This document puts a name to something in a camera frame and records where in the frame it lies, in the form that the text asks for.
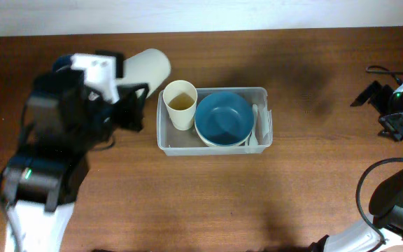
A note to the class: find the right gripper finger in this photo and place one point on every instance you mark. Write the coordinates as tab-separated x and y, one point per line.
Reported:
392	125
367	93

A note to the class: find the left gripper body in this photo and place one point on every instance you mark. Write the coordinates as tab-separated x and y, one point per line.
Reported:
109	116

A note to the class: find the blue cup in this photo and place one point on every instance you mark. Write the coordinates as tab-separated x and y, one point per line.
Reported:
62	62

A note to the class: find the cream cup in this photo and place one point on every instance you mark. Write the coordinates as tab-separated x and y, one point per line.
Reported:
180	98
151	66

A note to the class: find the cream bowl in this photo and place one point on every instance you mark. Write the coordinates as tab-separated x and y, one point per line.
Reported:
218	136
211	144

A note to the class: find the blue bowl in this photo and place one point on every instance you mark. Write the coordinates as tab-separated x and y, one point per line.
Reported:
224	109

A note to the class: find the white plastic spoon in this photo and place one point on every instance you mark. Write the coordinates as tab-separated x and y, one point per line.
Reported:
253	139

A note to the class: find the white plastic fork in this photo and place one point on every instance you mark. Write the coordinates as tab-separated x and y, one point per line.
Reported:
247	144

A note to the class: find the cream bowl front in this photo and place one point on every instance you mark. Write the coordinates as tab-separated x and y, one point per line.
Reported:
218	136

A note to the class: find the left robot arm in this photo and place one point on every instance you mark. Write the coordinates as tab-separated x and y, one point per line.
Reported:
71	110

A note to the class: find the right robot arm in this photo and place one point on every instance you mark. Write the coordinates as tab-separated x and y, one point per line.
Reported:
381	227

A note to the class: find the clear plastic container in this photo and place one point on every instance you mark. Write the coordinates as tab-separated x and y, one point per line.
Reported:
183	143

